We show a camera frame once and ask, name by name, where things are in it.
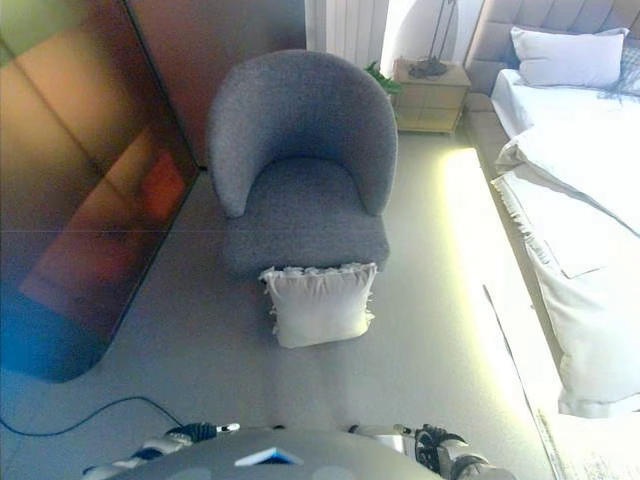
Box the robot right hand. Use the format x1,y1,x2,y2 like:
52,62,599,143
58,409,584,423
394,423,471,471

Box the light wooden nightstand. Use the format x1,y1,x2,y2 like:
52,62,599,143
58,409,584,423
391,58,473,137

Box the grey knitted throw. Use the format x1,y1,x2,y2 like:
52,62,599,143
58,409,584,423
597,35,640,105

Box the white fringed cushion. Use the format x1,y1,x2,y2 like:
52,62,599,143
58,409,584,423
257,261,378,349

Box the grey robot torso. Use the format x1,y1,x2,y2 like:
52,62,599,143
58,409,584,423
107,425,454,480

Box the green potted plant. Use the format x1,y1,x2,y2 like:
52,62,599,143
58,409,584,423
363,60,404,97

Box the white wall radiator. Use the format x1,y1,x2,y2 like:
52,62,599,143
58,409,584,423
304,0,390,68

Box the white bed pillow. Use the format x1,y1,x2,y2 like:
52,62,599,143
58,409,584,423
508,25,631,89

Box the white duvet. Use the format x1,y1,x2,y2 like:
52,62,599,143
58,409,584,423
489,68,640,419

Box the blue floor cable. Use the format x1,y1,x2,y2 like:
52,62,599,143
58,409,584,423
0,396,177,437

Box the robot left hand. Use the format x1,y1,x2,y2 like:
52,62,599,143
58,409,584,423
167,421,241,444

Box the grey fabric tub armchair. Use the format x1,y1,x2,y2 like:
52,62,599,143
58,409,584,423
205,48,400,281

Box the dark table lamp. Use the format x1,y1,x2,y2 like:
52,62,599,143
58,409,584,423
407,0,460,79

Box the bed with grey headboard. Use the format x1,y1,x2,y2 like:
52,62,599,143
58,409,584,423
462,0,640,480

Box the dark glossy wardrobe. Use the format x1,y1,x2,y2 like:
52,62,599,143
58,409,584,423
0,0,201,385

